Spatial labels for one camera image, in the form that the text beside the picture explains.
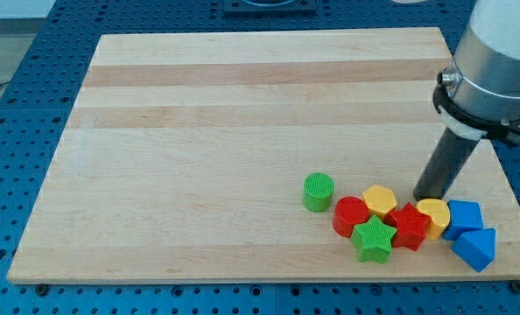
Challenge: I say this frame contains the black white tool mount ring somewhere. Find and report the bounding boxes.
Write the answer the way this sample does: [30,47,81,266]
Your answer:
[432,86,520,145]

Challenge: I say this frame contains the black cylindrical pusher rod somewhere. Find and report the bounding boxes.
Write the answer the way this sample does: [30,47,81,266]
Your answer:
[413,128,479,201]

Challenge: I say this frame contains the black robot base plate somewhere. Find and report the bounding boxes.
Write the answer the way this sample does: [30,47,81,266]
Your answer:
[221,0,317,15]

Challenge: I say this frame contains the red star block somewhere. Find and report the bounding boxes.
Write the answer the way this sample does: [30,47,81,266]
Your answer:
[384,202,431,251]

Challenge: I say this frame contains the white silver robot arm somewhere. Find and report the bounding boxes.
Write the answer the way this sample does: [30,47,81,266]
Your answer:
[413,0,520,200]

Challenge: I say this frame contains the green star block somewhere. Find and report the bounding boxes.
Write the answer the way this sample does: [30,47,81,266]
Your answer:
[350,215,397,264]

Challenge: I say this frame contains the yellow hexagon block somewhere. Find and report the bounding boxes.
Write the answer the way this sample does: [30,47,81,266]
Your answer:
[362,185,397,220]

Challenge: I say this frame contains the green cylinder block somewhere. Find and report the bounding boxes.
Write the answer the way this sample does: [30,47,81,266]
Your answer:
[302,172,334,213]

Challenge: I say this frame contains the blue triangle block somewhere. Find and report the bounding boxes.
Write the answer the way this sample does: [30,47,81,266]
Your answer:
[451,228,497,272]

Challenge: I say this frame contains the red cylinder block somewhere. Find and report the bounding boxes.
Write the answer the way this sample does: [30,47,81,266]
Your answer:
[333,196,369,238]

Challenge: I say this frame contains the wooden board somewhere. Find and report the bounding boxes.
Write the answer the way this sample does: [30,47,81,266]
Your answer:
[7,27,520,284]

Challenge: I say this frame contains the blue cube block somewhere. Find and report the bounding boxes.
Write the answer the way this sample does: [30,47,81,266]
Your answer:
[443,199,484,241]

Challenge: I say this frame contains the yellow rounded block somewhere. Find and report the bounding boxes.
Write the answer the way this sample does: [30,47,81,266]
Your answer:
[416,199,451,241]

